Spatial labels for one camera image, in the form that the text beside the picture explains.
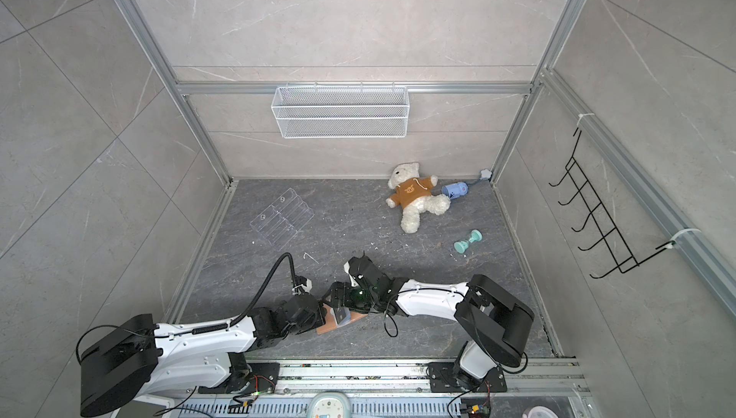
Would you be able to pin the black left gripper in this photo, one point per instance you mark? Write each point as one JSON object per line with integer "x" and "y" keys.
{"x": 322, "y": 316}

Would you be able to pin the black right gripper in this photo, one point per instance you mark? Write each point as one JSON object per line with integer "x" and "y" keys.
{"x": 335, "y": 289}

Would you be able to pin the clear plastic card sleeves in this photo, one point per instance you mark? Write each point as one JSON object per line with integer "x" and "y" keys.
{"x": 342, "y": 315}

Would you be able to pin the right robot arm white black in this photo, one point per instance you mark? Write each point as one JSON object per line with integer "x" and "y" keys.
{"x": 497, "y": 322}

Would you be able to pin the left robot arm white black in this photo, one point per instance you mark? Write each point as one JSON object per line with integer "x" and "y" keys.
{"x": 141, "y": 356}

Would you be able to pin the clear acrylic tiered holder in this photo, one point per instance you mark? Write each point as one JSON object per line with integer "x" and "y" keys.
{"x": 282, "y": 219}

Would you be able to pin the white round timer device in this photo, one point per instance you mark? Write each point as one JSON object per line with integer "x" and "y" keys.
{"x": 329, "y": 404}

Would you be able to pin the white teddy bear brown shirt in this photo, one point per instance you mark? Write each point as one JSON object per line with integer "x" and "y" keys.
{"x": 414, "y": 195}

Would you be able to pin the blue cat-shaped toy device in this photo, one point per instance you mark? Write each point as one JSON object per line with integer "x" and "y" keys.
{"x": 456, "y": 190}

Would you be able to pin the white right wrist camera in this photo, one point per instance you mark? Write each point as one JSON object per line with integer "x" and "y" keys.
{"x": 347, "y": 268}

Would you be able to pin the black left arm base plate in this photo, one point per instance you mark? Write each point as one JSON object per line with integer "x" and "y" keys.
{"x": 261, "y": 377}

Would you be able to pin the aluminium rail front frame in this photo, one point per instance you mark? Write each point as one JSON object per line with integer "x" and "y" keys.
{"x": 385, "y": 388}

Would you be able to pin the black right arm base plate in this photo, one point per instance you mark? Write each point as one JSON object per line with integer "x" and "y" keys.
{"x": 446, "y": 377}

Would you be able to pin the white wire mesh basket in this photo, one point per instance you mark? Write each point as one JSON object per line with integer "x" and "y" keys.
{"x": 341, "y": 111}

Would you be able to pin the black wire hook rack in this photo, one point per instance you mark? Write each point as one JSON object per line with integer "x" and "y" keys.
{"x": 599, "y": 219}

